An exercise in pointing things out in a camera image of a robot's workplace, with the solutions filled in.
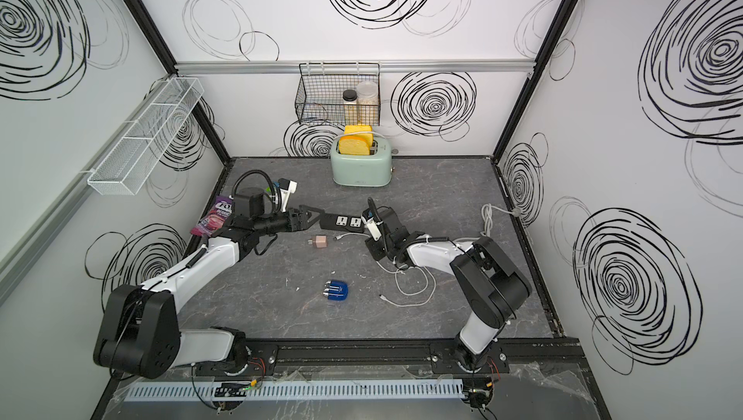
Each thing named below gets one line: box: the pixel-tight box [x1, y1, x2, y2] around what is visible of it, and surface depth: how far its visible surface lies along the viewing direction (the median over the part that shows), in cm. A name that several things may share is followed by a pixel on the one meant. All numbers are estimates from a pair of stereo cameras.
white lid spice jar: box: [356, 80, 380, 125], surface depth 86 cm
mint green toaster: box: [330, 136, 395, 188], surface depth 104 cm
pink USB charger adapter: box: [307, 235, 327, 249], surface depth 95 cm
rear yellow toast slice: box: [344, 124, 374, 149], surface depth 104 cm
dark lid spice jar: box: [342, 89, 358, 125], surface depth 87 cm
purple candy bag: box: [189, 195, 235, 238], surface depth 100 cm
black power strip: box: [319, 212, 365, 234], surface depth 99 cm
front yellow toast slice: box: [337, 135, 371, 156], surface depth 99 cm
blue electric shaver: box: [322, 279, 350, 301], surface depth 84 cm
